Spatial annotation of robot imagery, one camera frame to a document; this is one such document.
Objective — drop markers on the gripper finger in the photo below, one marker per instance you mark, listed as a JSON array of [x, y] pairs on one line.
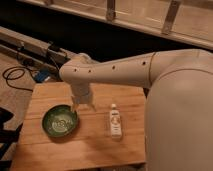
[[92, 106], [74, 107]]

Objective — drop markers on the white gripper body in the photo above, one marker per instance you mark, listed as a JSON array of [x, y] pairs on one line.
[[82, 93]]

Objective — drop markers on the white plastic bottle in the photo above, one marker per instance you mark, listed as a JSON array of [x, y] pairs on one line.
[[115, 122]]

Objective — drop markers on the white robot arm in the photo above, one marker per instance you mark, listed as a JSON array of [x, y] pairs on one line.
[[179, 107]]

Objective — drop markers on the green ceramic bowl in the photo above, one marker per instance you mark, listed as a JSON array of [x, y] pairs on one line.
[[59, 121]]

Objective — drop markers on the wooden board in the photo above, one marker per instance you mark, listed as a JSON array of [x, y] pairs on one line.
[[90, 145]]

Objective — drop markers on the blue box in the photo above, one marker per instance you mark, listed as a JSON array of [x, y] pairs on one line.
[[41, 76]]

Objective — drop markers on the black power adapter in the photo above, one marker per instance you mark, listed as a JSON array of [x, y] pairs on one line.
[[53, 47]]

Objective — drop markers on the metal rail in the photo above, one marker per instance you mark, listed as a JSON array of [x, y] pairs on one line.
[[35, 46]]

